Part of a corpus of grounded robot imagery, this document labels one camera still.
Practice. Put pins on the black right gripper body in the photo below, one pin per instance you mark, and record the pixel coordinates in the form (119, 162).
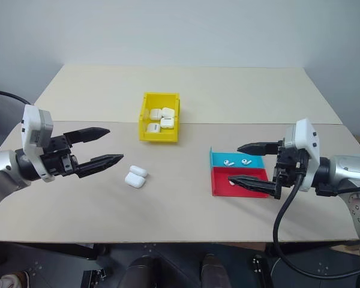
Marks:
(289, 168)

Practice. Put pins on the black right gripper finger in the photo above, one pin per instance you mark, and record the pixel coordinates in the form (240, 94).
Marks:
(259, 148)
(253, 183)

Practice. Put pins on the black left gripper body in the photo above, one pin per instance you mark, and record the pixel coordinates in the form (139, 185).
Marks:
(58, 160)

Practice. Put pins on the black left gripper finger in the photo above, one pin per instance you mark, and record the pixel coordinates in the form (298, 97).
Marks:
(100, 163)
(88, 134)

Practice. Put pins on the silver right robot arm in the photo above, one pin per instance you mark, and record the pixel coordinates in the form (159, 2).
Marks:
(345, 168)

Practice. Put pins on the yellow plastic bin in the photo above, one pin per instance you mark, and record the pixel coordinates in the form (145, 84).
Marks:
(160, 99)

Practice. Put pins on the blue plastic tray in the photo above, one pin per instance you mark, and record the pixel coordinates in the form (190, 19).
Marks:
(255, 162)

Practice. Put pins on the red plastic tray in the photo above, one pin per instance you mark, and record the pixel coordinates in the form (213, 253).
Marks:
(222, 180)

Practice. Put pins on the white and pink shoe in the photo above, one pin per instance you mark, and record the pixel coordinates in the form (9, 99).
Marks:
(9, 280)

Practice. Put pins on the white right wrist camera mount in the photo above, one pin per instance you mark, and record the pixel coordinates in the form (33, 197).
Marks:
(306, 132)

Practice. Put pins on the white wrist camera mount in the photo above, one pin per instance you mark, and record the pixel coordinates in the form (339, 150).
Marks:
(306, 132)
(30, 120)

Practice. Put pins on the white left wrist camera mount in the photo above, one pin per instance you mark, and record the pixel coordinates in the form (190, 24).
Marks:
(30, 120)

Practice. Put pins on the black table frame bar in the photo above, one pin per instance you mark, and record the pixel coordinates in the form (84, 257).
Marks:
(48, 250)

